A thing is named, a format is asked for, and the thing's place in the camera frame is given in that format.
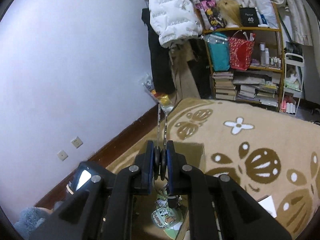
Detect wooden bookshelf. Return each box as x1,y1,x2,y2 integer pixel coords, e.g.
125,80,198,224
197,0,284,112

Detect white utility cart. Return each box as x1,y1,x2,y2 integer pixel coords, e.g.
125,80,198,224
280,53,305,115

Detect blonde wig head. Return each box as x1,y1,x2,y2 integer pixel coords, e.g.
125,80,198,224
217,0,242,28

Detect beige patterned rug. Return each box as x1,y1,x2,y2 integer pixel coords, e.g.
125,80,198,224
105,97,320,240

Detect white puffer jacket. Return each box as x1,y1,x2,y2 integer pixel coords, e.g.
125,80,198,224
149,0,203,48

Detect teal bag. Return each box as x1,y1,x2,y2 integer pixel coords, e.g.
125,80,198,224
205,33,230,72

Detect black hanging coat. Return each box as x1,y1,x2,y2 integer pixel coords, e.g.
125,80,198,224
142,8,176,95

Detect red gift bag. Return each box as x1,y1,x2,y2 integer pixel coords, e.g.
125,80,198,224
228,30,255,70

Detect large white box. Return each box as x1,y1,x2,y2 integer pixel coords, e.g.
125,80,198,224
258,196,277,218

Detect green surfboard-shaped remote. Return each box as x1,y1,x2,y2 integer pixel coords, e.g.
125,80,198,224
164,222,186,239

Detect plastic bag with toys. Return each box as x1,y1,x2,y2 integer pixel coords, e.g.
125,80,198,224
140,73,174,113

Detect cardboard box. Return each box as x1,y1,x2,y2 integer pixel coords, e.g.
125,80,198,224
107,141,208,240

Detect wall socket lower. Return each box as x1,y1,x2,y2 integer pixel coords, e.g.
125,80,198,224
57,150,68,161

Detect keychain bunch with charms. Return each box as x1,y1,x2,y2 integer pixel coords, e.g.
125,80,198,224
151,105,184,230

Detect black box number 40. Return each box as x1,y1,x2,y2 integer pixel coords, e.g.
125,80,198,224
240,7,259,27

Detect stack of books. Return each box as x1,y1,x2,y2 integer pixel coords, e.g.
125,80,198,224
212,72,237,101

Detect blue fuzzy slipper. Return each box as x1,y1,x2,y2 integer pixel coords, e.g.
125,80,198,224
14,207,53,239

